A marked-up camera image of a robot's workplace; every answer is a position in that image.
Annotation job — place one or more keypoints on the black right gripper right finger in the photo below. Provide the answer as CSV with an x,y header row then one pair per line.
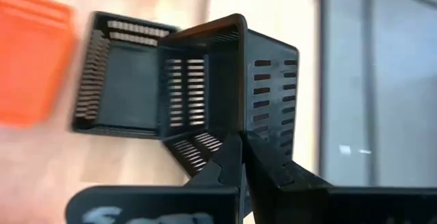
x,y
341,205

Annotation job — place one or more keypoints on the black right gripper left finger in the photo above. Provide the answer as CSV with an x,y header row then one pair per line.
x,y
153,203

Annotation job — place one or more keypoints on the black slotted plastic basket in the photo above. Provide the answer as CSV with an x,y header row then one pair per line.
x,y
129,87
269,46

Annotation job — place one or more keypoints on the large orange plastic basket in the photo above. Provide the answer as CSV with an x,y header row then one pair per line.
x,y
34,63

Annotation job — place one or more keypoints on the dark window frame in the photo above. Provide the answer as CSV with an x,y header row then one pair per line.
x,y
367,80

